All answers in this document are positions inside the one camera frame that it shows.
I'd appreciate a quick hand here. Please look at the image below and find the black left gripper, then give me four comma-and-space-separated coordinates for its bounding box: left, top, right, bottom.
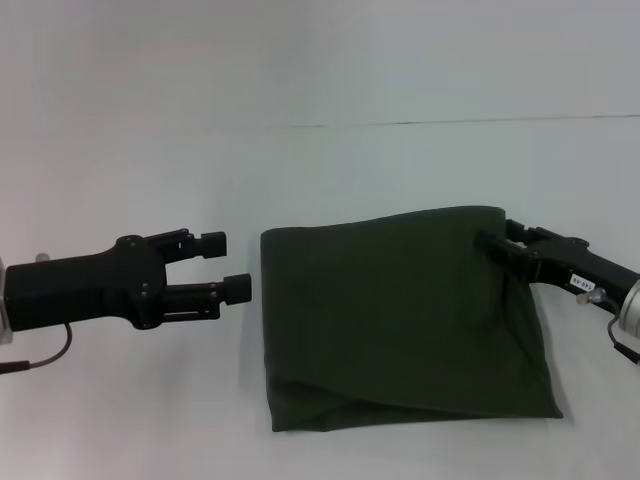
3, 227, 254, 334

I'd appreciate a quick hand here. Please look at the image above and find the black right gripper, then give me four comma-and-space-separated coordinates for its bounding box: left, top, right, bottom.
476, 218, 640, 302

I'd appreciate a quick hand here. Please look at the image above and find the dark green printed T-shirt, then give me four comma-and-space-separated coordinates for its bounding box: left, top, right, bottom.
259, 204, 566, 434

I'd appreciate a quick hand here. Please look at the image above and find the right gripper connector cable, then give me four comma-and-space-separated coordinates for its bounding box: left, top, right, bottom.
574, 287, 640, 367

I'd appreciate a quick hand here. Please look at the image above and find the gripper connector cable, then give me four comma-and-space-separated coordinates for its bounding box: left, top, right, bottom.
0, 251, 75, 377
574, 287, 640, 367

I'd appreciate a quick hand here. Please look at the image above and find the left gripper connector cable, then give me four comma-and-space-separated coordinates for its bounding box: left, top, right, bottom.
0, 251, 75, 377

